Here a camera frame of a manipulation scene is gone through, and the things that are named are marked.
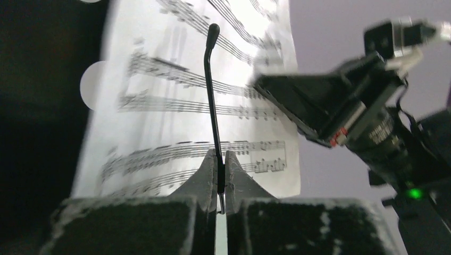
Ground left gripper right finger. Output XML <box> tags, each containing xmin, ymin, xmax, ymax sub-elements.
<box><xmin>225</xmin><ymin>151</ymin><xmax>398</xmax><ymax>254</ymax></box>

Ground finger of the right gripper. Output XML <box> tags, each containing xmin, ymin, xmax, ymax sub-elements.
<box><xmin>261</xmin><ymin>88</ymin><xmax>338</xmax><ymax>147</ymax></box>
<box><xmin>253</xmin><ymin>62</ymin><xmax>356</xmax><ymax>131</ymax></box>

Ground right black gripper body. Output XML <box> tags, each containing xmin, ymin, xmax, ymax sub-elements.
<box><xmin>329</xmin><ymin>53</ymin><xmax>405</xmax><ymax>147</ymax></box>

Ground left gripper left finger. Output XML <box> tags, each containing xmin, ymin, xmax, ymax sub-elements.
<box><xmin>40</xmin><ymin>149</ymin><xmax>218</xmax><ymax>254</ymax></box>

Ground sheet music page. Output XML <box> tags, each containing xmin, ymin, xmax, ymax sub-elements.
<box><xmin>71</xmin><ymin>1</ymin><xmax>300</xmax><ymax>197</ymax></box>

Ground black music stand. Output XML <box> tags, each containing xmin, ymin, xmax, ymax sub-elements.
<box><xmin>0</xmin><ymin>0</ymin><xmax>226</xmax><ymax>255</ymax></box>

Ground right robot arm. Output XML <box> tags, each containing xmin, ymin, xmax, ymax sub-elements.
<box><xmin>254</xmin><ymin>53</ymin><xmax>450</xmax><ymax>254</ymax></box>

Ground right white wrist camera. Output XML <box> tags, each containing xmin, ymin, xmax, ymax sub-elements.
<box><xmin>363</xmin><ymin>17</ymin><xmax>450</xmax><ymax>77</ymax></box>

